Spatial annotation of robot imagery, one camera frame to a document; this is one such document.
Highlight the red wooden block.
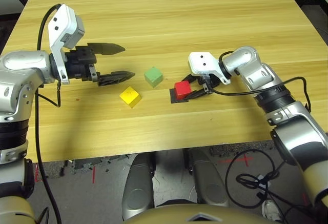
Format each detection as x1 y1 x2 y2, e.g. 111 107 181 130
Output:
174 80 192 100

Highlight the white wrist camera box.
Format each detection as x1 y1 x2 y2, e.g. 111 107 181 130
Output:
188 51 231 85
47 3 86 85

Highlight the black coiled cable bundle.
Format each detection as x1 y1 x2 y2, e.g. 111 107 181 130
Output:
235 170 328 224

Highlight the thin black left gripper wire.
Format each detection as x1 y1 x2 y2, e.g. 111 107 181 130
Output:
37 79 62 108

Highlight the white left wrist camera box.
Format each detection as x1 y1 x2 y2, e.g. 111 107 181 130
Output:
47 3 86 85

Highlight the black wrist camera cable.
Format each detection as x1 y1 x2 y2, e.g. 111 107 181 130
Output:
210 51 312 113
34 3 64 224

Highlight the green wooden block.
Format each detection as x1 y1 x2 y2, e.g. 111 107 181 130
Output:
143 66 163 88

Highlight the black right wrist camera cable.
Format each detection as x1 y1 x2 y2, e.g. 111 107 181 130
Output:
210 51 312 113

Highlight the black speckled rubber floor mat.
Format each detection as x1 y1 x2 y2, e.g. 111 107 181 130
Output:
209 139 275 158

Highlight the black left wrist camera cable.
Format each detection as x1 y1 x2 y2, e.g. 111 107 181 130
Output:
34 3 64 224

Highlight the grey right robot leg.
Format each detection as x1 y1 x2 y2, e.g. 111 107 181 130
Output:
186 148 230 208

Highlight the tan robot torso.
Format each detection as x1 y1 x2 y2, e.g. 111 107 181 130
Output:
122 203 277 224

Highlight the black looped floor cable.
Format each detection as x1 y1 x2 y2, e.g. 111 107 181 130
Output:
224 149 290 209

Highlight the grey robot leg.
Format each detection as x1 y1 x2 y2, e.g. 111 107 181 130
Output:
121 153 156 221
186 148 230 208

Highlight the grey left robot leg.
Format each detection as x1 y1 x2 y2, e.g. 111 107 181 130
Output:
121 153 156 221

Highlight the grey power adapter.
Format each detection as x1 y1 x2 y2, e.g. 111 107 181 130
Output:
256 174 269 187

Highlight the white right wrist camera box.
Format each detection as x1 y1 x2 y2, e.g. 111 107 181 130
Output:
188 51 231 85

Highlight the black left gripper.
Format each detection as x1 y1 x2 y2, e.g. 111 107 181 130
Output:
64 42 136 87

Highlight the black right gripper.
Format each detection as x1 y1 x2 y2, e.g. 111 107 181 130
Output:
182 73 223 99

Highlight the yellow wooden block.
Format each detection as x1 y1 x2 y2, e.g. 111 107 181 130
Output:
119 86 142 109

